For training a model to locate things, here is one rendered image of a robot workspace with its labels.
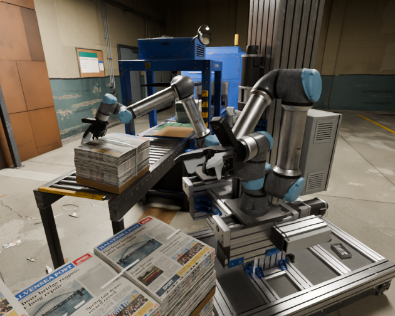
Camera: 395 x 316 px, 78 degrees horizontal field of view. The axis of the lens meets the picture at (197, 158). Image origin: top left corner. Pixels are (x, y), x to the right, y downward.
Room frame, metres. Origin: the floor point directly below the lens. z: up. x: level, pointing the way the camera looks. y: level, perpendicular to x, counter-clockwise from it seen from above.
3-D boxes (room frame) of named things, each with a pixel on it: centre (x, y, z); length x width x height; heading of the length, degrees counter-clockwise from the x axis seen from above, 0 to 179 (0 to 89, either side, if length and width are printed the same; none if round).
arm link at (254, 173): (0.78, -0.18, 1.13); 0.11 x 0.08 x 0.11; 46
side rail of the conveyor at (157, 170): (1.78, 0.28, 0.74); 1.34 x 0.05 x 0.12; 165
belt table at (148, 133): (2.83, 0.25, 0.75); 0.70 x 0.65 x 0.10; 165
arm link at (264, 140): (0.77, -0.19, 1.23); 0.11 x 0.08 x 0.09; 136
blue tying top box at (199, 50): (2.83, 0.26, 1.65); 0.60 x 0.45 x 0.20; 75
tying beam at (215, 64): (2.82, 0.26, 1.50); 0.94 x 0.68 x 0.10; 75
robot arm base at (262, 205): (1.05, -0.28, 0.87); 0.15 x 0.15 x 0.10
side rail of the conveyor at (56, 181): (1.91, 0.77, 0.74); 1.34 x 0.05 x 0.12; 165
